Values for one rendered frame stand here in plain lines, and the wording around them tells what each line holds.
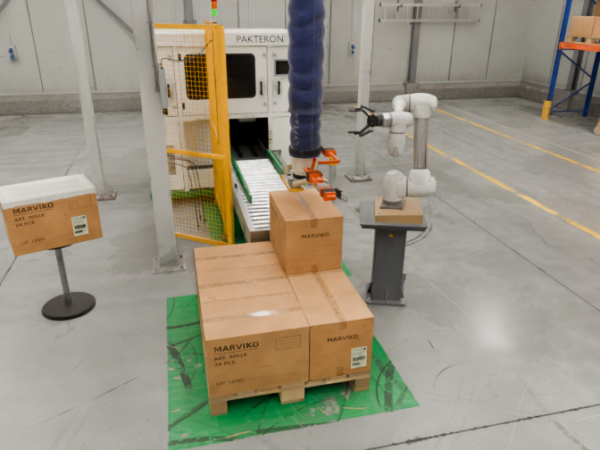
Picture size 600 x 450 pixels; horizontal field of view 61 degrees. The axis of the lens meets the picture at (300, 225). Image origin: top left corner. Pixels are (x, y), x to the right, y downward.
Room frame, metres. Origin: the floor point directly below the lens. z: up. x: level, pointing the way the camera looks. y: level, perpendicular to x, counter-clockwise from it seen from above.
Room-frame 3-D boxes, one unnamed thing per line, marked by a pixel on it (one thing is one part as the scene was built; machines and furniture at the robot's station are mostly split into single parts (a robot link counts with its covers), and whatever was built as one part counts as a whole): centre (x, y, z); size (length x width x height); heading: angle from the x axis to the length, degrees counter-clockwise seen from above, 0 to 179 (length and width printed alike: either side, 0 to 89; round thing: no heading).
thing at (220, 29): (4.55, 1.00, 1.05); 0.87 x 0.10 x 2.10; 66
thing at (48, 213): (3.49, 1.85, 0.82); 0.60 x 0.40 x 0.40; 124
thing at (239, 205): (4.81, 0.66, 0.50); 2.31 x 0.05 x 0.19; 14
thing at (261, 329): (3.02, 0.18, 0.34); 1.20 x 1.00 x 0.40; 14
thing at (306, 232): (3.40, -0.03, 0.74); 0.60 x 0.40 x 0.40; 14
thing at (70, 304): (3.49, 1.85, 0.31); 0.40 x 0.40 x 0.62
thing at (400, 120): (3.27, -0.64, 1.56); 0.16 x 0.11 x 0.13; 103
